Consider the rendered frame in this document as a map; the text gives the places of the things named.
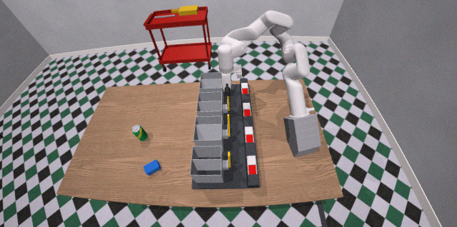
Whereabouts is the green drink can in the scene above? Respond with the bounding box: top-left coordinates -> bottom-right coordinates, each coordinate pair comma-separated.
132,125 -> 148,141

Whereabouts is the blue plastic box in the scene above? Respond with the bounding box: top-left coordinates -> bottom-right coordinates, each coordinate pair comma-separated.
144,160 -> 161,175

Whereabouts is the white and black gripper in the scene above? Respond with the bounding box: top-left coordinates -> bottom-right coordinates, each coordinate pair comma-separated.
220,72 -> 231,96

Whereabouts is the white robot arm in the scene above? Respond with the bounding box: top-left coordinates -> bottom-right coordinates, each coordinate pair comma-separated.
218,11 -> 314,118

